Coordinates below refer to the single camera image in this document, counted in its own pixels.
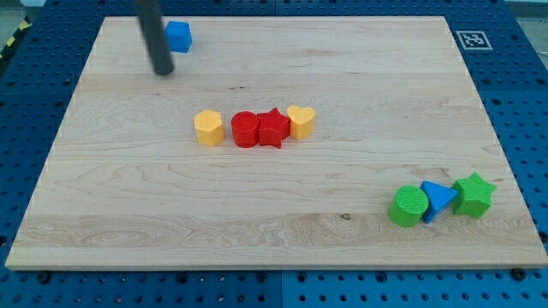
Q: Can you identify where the yellow black hazard tape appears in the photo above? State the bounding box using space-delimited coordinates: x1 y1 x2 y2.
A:
1 15 32 62

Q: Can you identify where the white fiducial marker tag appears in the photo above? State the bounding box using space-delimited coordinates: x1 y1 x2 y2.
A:
456 30 492 50

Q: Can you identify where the blue triangle block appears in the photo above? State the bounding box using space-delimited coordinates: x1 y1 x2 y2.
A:
420 181 458 224

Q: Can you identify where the red star block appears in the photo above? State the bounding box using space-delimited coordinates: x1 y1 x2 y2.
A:
258 108 290 149

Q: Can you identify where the green cylinder block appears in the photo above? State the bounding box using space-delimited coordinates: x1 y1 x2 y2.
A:
388 186 429 228

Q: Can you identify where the green star block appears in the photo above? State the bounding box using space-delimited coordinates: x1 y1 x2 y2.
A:
451 171 497 219

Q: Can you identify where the blue cube block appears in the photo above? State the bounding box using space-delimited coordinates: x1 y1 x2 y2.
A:
165 21 193 53

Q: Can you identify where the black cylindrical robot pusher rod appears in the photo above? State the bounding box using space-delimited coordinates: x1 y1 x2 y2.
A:
134 0 174 76

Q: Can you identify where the light wooden board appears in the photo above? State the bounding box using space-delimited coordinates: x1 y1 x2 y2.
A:
6 16 547 271

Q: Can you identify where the yellow hexagon block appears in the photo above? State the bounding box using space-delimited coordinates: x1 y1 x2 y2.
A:
194 110 225 146

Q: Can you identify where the yellow heart block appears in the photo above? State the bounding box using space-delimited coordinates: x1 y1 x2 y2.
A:
287 105 316 139

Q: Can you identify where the red cylinder block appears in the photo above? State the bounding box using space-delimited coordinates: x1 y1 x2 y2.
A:
231 111 259 148

